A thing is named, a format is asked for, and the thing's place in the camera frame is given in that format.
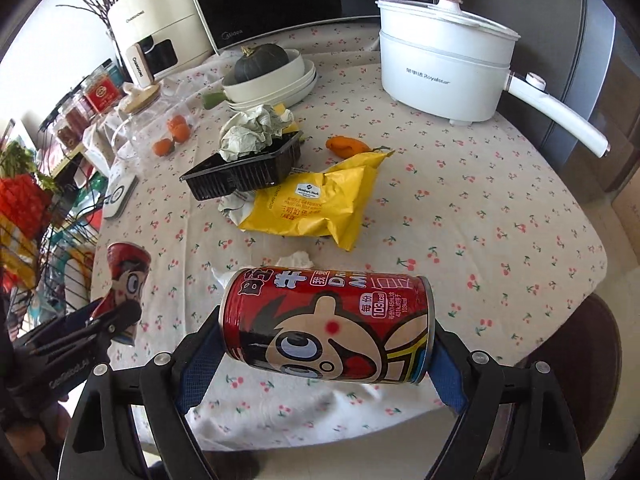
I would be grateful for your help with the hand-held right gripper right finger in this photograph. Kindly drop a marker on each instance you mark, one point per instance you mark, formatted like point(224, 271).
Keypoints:
point(450, 381)

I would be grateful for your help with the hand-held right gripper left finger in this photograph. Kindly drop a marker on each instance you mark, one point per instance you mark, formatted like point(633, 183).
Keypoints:
point(197, 371)

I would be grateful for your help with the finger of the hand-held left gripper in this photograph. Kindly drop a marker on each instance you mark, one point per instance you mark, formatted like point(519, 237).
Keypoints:
point(120, 319)
point(82, 315)

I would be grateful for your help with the red cartoon drink can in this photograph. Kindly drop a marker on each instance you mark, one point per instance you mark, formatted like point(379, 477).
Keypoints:
point(325, 325)
point(125, 270)

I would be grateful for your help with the person's left hand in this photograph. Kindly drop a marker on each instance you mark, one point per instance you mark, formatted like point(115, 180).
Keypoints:
point(22, 440)

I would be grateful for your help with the white kitchen scale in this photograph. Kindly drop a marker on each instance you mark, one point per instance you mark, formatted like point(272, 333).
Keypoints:
point(120, 197)

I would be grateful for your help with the red paper decoration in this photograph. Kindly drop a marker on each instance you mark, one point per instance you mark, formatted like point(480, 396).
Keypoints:
point(25, 205)

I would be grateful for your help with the brown round stool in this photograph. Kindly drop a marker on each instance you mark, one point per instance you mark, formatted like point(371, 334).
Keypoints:
point(580, 355)

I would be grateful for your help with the small crumpled white paper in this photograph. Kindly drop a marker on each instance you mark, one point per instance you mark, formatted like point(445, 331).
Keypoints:
point(232, 207)

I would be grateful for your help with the cherry print tablecloth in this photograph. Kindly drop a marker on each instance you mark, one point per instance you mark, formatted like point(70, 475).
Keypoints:
point(475, 210)

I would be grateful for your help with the small orange fruit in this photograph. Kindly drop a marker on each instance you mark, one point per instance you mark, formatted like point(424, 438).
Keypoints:
point(179, 127)
point(162, 147)

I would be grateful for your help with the black plastic food tray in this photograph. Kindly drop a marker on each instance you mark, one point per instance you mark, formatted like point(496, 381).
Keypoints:
point(235, 176)

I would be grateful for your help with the yellow paper food bag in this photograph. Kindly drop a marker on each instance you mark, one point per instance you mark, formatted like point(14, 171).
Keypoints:
point(310, 205)

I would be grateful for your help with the glass jar with wooden lid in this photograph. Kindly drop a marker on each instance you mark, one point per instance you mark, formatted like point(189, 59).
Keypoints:
point(142, 100)

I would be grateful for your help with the red tin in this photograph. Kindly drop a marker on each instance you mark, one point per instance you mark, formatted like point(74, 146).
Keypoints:
point(100, 95)

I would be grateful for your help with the crumpled grey-white paper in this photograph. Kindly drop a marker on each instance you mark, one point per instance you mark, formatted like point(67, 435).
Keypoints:
point(245, 135)

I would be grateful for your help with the small green vegetable piece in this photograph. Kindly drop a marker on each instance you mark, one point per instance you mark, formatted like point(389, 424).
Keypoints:
point(212, 100)

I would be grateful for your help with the orange pepper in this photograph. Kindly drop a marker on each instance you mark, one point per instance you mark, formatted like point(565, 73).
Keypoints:
point(347, 145)

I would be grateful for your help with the yellow sponge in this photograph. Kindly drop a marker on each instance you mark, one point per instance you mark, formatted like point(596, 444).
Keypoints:
point(286, 117)

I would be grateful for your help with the white bowl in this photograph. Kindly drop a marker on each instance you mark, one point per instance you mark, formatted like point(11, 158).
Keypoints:
point(270, 87)

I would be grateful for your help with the dark green pumpkin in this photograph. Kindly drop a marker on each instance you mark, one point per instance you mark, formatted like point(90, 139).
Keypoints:
point(262, 62)

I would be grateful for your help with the cream air fryer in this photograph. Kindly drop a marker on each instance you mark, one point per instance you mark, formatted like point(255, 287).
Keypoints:
point(160, 15)

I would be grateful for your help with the white electric cooking pot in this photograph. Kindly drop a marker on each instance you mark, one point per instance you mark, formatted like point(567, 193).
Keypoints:
point(440, 70)

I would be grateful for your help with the grey refrigerator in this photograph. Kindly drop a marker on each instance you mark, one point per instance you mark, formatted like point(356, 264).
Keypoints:
point(575, 35)

